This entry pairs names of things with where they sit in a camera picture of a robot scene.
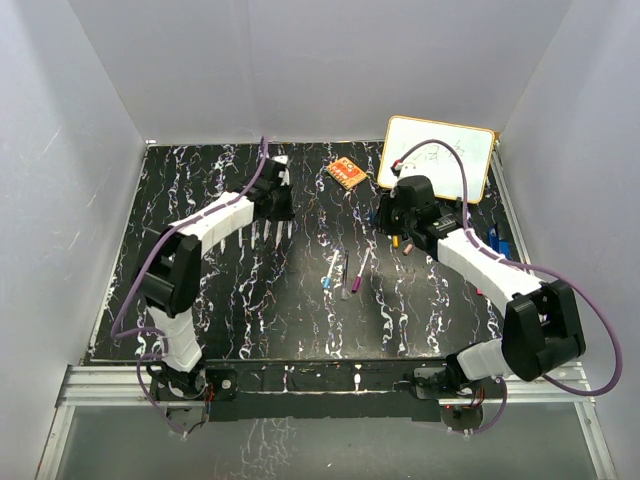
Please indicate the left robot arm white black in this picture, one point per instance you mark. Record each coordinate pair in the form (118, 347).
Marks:
(169, 269)

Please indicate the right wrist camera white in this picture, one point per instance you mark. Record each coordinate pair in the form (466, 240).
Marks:
(400, 172)

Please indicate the peach cap marker pen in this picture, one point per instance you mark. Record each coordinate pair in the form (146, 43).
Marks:
(279, 233)

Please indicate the white board yellow frame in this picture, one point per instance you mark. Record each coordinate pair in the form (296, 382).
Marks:
(457, 164)

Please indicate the light blue cap marker pen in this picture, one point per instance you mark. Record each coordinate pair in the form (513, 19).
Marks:
(327, 279)

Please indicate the blue eraser tool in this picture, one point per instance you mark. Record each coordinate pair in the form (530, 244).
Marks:
(497, 243)

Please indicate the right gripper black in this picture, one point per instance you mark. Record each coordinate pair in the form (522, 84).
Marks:
(387, 201)

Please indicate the magenta cap marker pen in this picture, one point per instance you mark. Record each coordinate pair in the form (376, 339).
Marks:
(358, 279)

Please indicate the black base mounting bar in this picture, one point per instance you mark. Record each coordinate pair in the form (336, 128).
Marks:
(343, 389)

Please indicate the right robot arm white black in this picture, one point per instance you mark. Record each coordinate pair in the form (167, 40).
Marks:
(542, 328)

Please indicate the orange spiral notebook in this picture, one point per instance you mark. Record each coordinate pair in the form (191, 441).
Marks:
(346, 173)

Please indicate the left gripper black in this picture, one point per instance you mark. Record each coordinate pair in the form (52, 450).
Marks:
(287, 214)

